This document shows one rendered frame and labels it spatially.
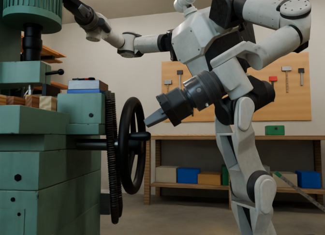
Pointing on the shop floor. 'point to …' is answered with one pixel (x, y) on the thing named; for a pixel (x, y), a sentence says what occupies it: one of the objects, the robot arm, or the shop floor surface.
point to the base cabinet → (53, 208)
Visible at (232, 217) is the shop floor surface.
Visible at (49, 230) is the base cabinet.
